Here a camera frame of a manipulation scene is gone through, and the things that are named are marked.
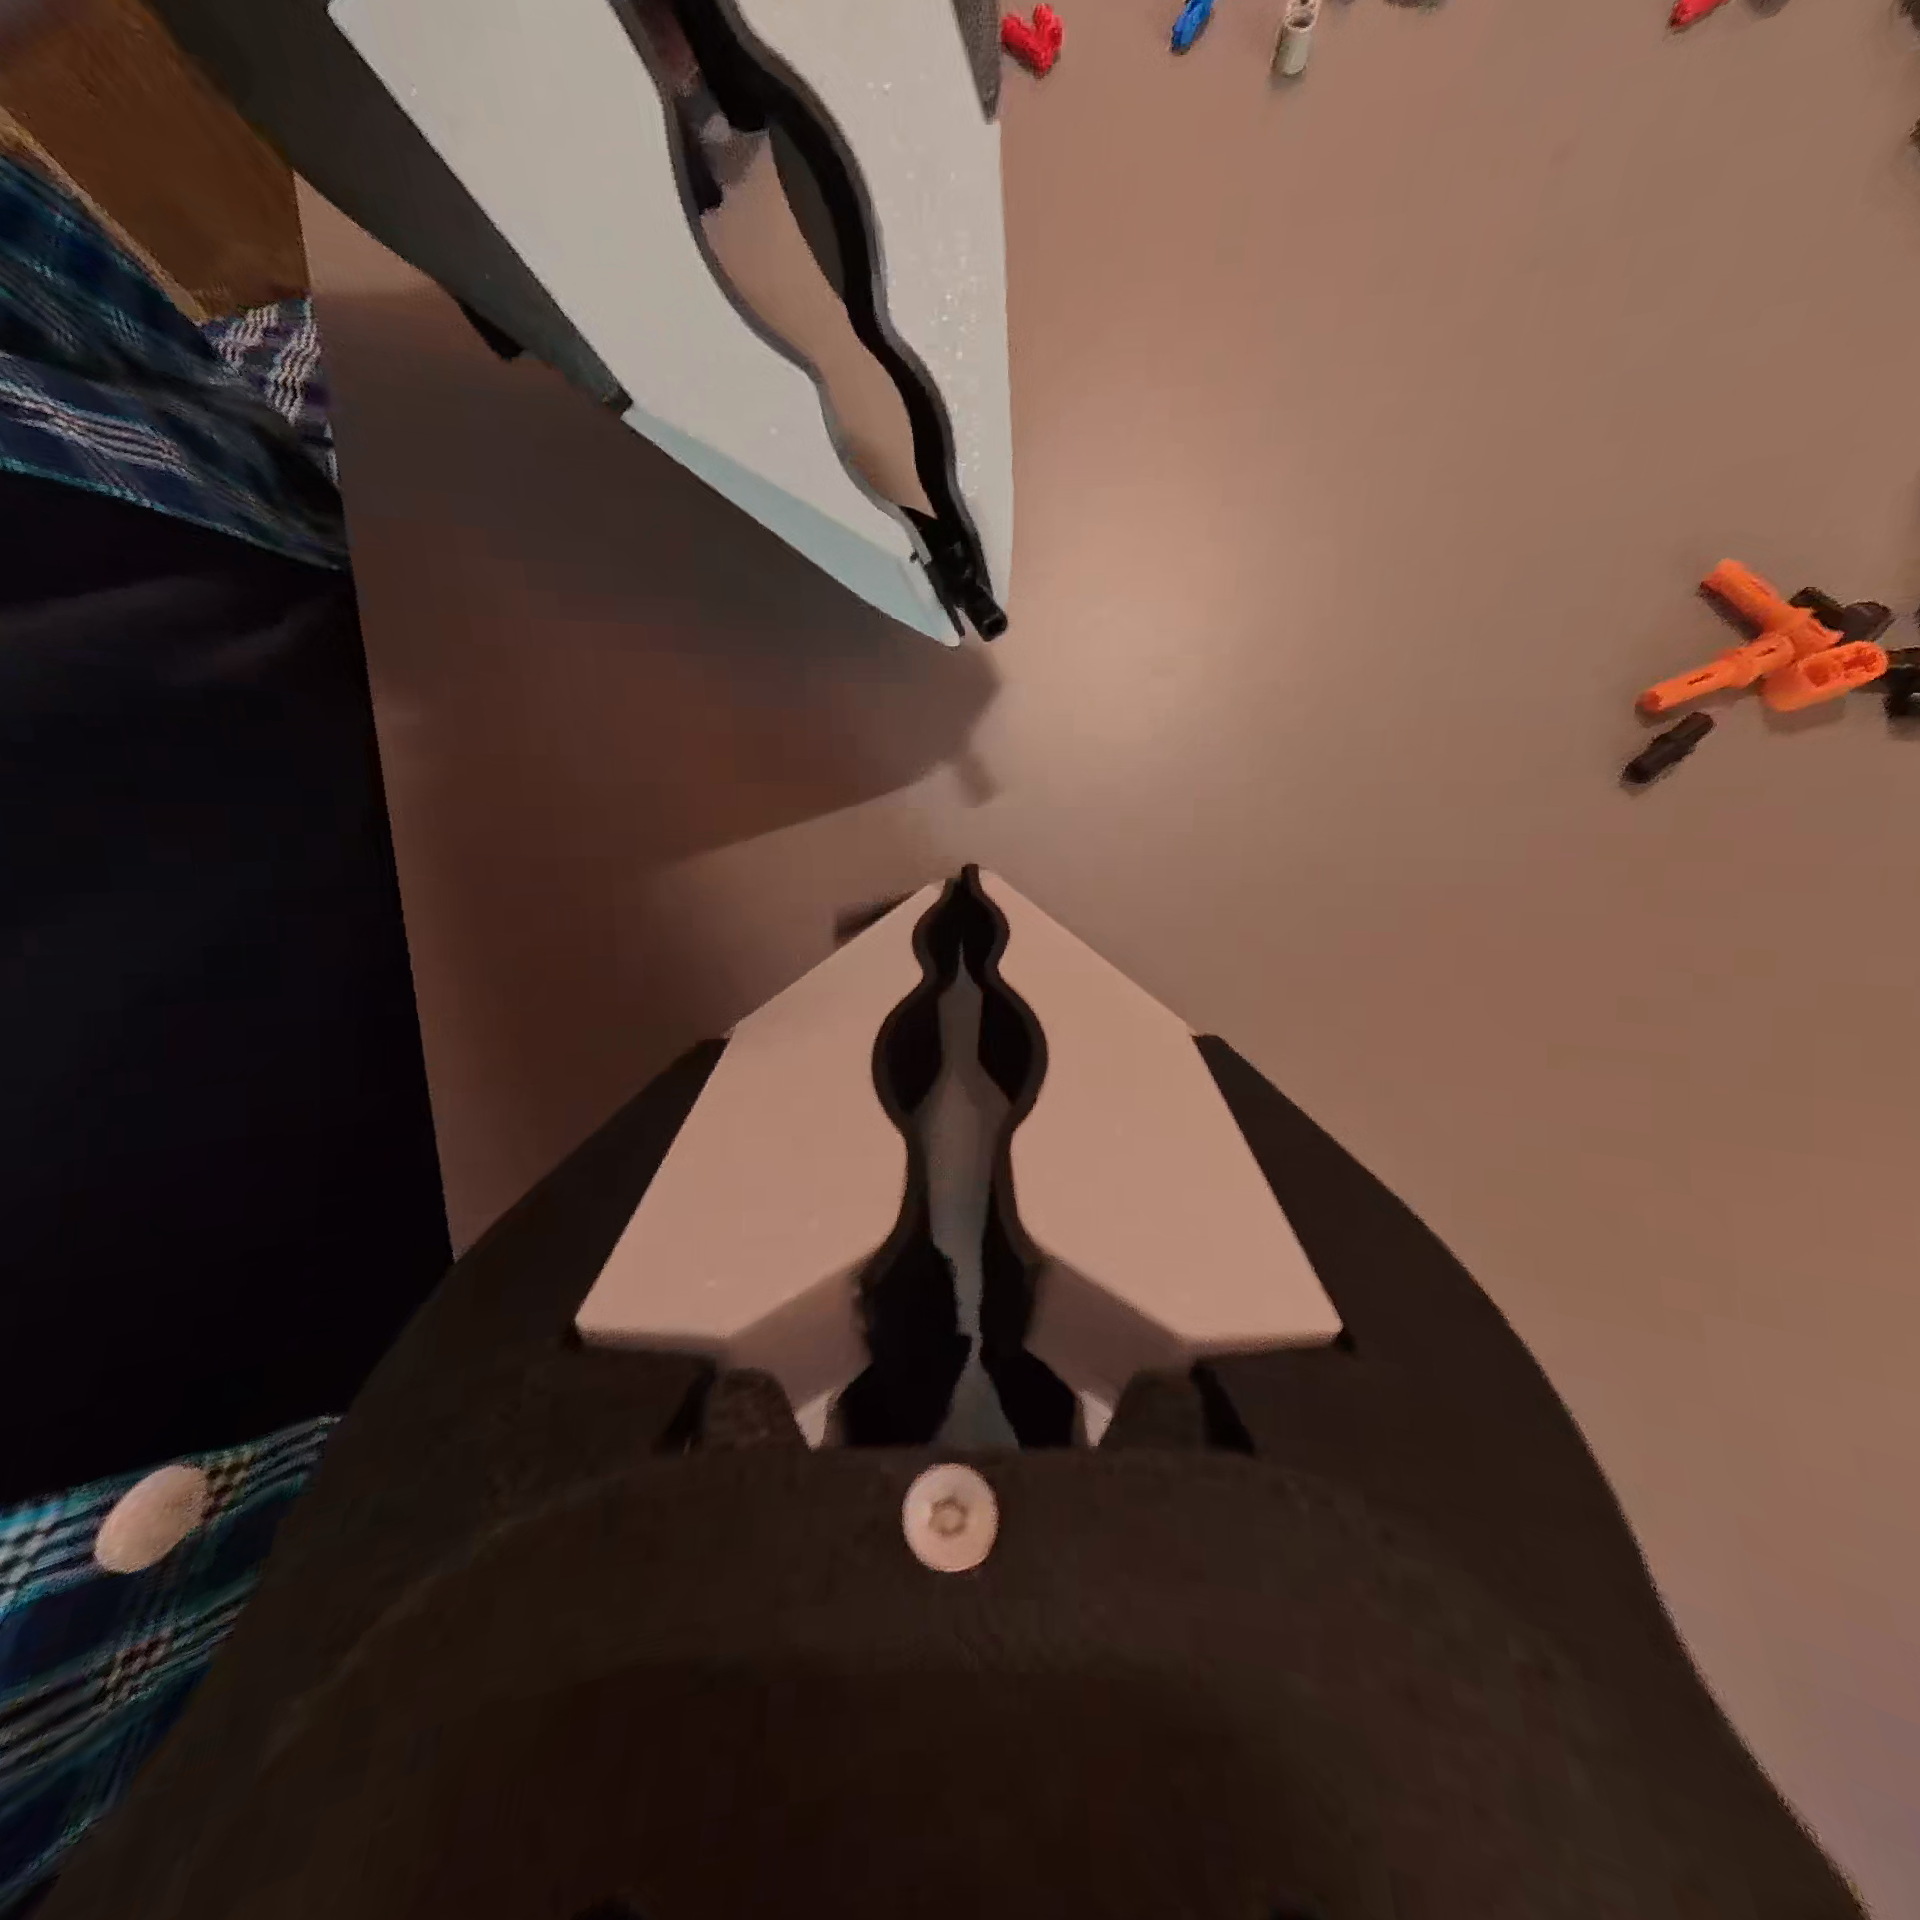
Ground orange lego connector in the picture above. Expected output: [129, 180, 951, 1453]
[1758, 642, 1894, 716]

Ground person in plaid shirt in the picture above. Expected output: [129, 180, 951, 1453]
[0, 150, 349, 1920]

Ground person's dark trousers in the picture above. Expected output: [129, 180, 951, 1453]
[0, 465, 454, 1502]

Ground scatter of black lego pins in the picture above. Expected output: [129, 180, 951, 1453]
[1621, 583, 1920, 786]

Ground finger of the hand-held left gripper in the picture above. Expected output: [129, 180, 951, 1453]
[328, 0, 969, 650]
[718, 0, 1017, 607]

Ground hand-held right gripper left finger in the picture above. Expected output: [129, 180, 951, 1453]
[575, 863, 974, 1449]

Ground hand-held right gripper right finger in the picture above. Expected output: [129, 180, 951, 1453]
[969, 863, 1344, 1444]

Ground black lego pin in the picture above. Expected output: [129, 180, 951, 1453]
[915, 509, 1010, 644]

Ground orange lego axle pin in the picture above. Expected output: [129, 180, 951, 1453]
[1698, 557, 1848, 650]
[1634, 637, 1801, 719]

